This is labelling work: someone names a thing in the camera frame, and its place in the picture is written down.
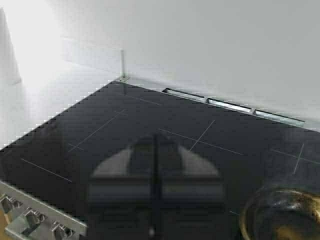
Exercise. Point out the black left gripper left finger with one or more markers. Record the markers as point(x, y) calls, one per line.
point(120, 194)

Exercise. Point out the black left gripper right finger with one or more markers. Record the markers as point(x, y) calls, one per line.
point(190, 194)

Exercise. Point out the stainless steel frying pan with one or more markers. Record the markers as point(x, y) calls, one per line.
point(281, 214)

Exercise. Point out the right steel stove knob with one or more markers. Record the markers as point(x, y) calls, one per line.
point(60, 231)

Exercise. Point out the steel stove knob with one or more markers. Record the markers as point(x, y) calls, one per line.
point(33, 217)
point(60, 231)
point(8, 204)

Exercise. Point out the black glass cooktop stove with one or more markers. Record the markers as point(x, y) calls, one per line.
point(48, 168)

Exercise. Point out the middle steel stove knob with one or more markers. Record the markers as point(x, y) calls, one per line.
point(33, 217)

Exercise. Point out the left steel stove knob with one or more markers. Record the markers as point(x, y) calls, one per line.
point(8, 204)

